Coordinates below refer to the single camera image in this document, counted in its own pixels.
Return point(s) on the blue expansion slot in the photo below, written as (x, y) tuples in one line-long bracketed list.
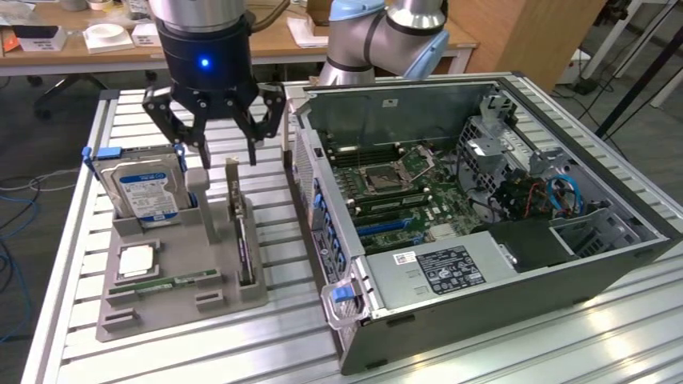
[(384, 228)]

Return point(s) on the open brown cardboard box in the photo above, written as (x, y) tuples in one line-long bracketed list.
[(318, 10)]

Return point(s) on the wooden cabinet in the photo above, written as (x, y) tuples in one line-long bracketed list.
[(555, 40)]

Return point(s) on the small silver chipset heatsink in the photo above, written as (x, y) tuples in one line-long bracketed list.
[(440, 233)]

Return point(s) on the black RAM slot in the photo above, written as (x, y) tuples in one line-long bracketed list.
[(368, 149), (387, 218), (371, 160)]

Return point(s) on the white paper stack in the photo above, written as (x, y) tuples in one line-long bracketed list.
[(307, 34)]

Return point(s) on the black slanted stand pole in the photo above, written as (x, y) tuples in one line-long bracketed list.
[(642, 80)]

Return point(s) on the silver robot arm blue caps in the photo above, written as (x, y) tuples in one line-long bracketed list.
[(363, 40)]

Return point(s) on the CPU socket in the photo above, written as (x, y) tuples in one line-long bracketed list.
[(384, 180)]

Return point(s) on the metal socket cover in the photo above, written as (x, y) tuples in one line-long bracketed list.
[(427, 158)]

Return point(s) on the clear plastic bag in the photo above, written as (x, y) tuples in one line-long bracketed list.
[(136, 10)]

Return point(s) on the black office chair base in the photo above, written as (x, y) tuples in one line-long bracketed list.
[(70, 86)]

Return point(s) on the silver CPU chip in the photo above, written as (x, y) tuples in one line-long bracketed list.
[(136, 260)]

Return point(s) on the wooden office desk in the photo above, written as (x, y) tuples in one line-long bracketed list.
[(272, 48), (80, 56)]

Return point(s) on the blue case latch tab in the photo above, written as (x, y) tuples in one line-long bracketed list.
[(343, 296)]

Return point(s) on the green RAM stick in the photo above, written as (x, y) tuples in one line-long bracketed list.
[(160, 282)]

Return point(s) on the hard disk in blue caddy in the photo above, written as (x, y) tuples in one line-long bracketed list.
[(144, 192)]

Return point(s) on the white box black lid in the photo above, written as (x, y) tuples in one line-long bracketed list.
[(40, 42)]

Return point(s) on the grey cup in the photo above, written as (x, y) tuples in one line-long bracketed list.
[(72, 5)]

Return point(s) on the blue expansion card retainer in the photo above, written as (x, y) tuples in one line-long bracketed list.
[(320, 202)]

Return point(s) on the dark grey open PC case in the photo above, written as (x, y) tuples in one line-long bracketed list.
[(480, 312)]

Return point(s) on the grey metal disk bay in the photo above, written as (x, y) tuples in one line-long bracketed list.
[(603, 224)]

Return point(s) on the black graphics card metal bracket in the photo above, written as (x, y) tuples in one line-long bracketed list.
[(246, 256)]

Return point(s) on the white cardboard box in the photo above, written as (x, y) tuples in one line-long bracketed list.
[(144, 36)]

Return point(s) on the black floor power adapter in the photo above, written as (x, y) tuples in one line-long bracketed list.
[(587, 86)]

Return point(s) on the grey power supply unit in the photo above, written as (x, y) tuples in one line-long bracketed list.
[(400, 284)]

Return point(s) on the perforated metal drive cage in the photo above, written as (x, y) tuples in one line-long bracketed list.
[(478, 172)]

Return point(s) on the grey plastic parts rack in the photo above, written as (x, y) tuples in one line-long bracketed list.
[(176, 308)]

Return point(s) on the green motherboard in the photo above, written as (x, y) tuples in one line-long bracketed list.
[(448, 208)]

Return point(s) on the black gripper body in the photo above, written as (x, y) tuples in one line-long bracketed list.
[(208, 80)]

